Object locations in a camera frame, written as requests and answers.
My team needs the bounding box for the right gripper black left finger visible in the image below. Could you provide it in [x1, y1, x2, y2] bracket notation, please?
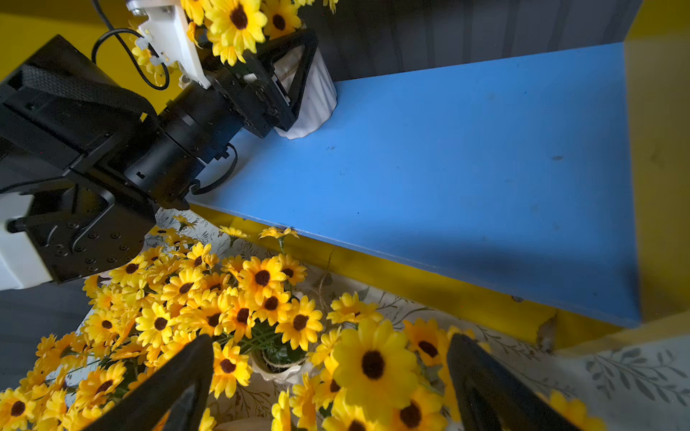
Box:
[87, 335, 214, 431]

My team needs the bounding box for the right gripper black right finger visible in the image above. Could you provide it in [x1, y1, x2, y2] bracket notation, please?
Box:
[447, 334, 576, 430]

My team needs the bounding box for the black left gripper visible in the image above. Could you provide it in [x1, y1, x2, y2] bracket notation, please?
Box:
[204, 29, 318, 138]

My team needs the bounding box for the sunflower pot top shelf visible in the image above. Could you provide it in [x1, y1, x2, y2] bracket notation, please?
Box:
[537, 390, 607, 431]

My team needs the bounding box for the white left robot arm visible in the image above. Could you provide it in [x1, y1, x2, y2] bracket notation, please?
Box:
[1, 29, 318, 290]

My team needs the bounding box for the yellow wooden shelf unit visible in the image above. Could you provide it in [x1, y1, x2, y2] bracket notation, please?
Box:
[1, 1, 689, 350]

